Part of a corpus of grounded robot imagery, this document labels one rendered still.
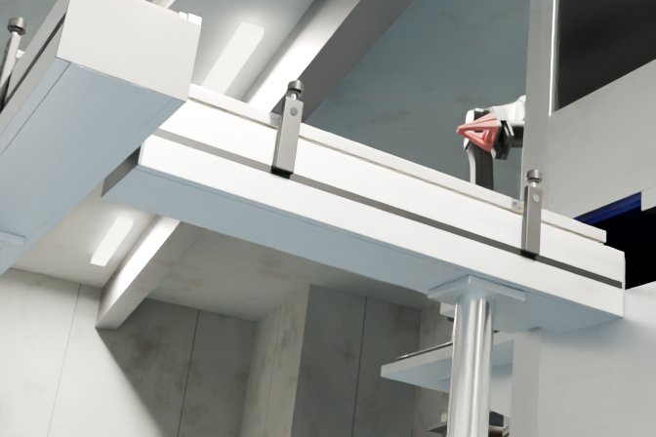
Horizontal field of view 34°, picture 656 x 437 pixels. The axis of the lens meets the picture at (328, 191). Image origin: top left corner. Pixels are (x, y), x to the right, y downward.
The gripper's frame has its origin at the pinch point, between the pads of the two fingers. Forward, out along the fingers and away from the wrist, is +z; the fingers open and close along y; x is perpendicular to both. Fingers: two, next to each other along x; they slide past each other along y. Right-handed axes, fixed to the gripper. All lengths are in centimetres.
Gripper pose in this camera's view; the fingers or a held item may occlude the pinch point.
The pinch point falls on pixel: (461, 130)
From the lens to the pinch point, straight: 217.8
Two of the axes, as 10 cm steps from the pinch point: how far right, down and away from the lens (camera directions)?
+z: -9.8, -0.6, -1.7
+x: -1.5, 7.5, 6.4
